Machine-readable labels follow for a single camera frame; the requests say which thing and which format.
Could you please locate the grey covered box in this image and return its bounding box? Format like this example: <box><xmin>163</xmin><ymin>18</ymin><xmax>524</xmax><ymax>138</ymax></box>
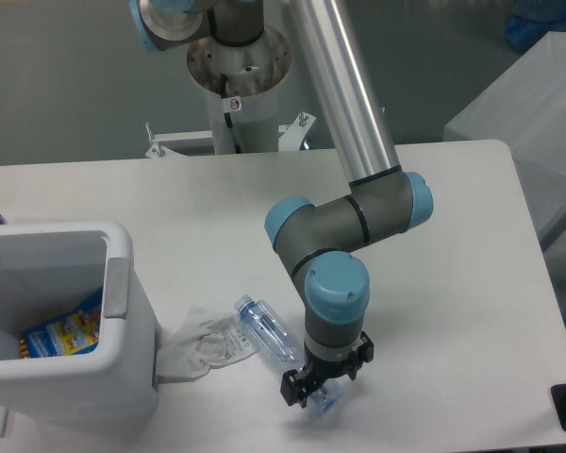
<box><xmin>443</xmin><ymin>32</ymin><xmax>566</xmax><ymax>248</ymax></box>

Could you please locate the clear plastic water bottle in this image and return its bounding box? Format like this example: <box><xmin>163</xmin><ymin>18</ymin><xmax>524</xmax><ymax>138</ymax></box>
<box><xmin>235</xmin><ymin>294</ymin><xmax>344</xmax><ymax>418</ymax></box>

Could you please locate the blue plastic bag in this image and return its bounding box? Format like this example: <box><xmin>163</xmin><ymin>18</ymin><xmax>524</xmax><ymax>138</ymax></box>
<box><xmin>503</xmin><ymin>1</ymin><xmax>566</xmax><ymax>54</ymax></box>

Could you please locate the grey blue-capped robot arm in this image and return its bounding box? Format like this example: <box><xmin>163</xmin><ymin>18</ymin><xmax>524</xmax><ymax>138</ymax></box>
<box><xmin>128</xmin><ymin>1</ymin><xmax>434</xmax><ymax>406</ymax></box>

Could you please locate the white middle clamp bracket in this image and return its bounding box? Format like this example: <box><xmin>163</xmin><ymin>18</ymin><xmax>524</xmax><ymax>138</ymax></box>
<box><xmin>278</xmin><ymin>111</ymin><xmax>317</xmax><ymax>152</ymax></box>

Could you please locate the blue yellow snack bag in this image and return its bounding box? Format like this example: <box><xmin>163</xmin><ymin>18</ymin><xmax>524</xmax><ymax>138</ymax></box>
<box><xmin>19</xmin><ymin>289</ymin><xmax>103</xmax><ymax>359</ymax></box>

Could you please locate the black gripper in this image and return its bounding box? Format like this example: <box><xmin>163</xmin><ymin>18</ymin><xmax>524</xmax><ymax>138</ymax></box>
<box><xmin>280</xmin><ymin>331</ymin><xmax>375</xmax><ymax>409</ymax></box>

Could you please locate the white plastic wrapper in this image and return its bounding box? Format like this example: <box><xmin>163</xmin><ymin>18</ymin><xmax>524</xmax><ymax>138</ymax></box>
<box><xmin>156</xmin><ymin>308</ymin><xmax>258</xmax><ymax>383</ymax></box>

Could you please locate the white table clamp bracket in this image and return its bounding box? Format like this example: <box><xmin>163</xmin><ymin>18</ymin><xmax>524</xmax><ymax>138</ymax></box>
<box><xmin>144</xmin><ymin>122</ymin><xmax>215</xmax><ymax>159</ymax></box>

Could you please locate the white plastic trash can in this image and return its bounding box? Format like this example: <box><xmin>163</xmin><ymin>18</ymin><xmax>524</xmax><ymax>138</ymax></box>
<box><xmin>0</xmin><ymin>222</ymin><xmax>160</xmax><ymax>422</ymax></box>

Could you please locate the black pedestal cable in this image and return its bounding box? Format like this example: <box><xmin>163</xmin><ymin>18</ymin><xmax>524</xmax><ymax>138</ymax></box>
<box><xmin>219</xmin><ymin>73</ymin><xmax>243</xmax><ymax>155</ymax></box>

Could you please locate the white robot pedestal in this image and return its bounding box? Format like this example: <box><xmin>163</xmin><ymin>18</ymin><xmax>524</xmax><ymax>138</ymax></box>
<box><xmin>187</xmin><ymin>25</ymin><xmax>291</xmax><ymax>155</ymax></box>

